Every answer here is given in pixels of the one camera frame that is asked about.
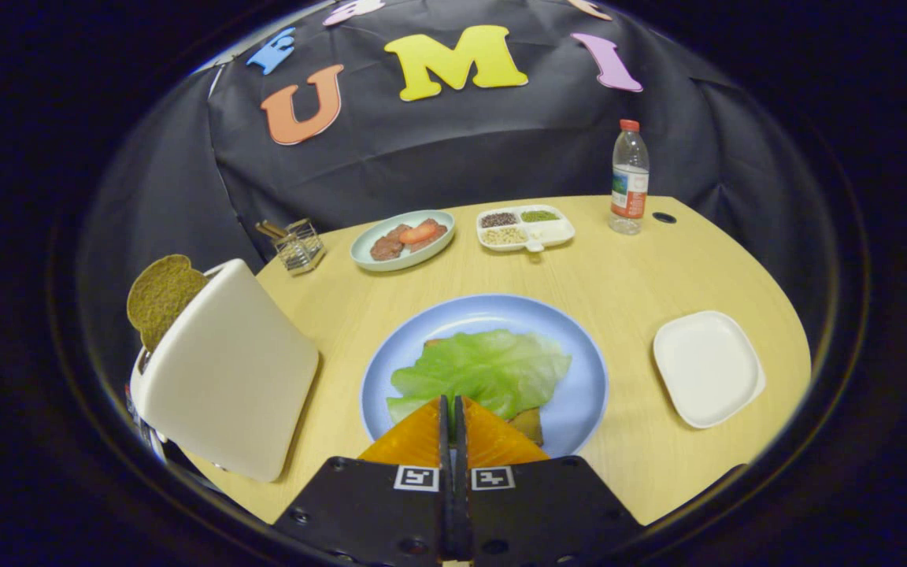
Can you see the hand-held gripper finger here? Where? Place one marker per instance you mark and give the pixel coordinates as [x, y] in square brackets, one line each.
[459, 449]
[445, 449]

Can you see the green lettuce leaf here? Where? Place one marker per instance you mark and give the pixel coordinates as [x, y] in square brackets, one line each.
[477, 370]

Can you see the brown toast slice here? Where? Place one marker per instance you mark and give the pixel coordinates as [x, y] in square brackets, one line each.
[158, 295]

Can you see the square bread slice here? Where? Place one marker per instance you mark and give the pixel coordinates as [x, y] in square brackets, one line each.
[528, 427]

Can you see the blue plate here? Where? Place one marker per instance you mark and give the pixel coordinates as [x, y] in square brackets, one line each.
[579, 378]

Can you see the pale green plate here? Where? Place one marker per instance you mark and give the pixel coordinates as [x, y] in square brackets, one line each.
[367, 258]

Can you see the brown meat slice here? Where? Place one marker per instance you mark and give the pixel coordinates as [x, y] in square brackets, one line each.
[385, 248]

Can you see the beige seed pile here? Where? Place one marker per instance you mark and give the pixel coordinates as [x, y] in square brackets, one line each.
[504, 235]

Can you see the red sausage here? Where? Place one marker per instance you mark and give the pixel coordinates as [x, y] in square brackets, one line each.
[419, 231]

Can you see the white toaster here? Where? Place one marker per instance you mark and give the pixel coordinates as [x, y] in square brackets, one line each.
[225, 378]

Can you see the dark peppercorn pile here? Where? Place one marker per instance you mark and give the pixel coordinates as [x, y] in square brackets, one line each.
[499, 220]

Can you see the white compartment tray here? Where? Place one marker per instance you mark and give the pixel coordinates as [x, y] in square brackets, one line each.
[552, 232]

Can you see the green spice pile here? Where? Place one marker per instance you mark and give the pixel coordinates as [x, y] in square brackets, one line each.
[539, 216]

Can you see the white square plate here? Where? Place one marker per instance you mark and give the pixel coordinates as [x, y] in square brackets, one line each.
[709, 370]

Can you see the brown wooden sticks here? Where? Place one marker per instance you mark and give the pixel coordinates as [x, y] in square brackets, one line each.
[271, 230]

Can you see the black backdrop cloth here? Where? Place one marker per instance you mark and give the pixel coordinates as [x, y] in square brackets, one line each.
[461, 150]

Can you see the clear plastic water bottle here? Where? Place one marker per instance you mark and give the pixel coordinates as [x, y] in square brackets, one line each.
[629, 181]

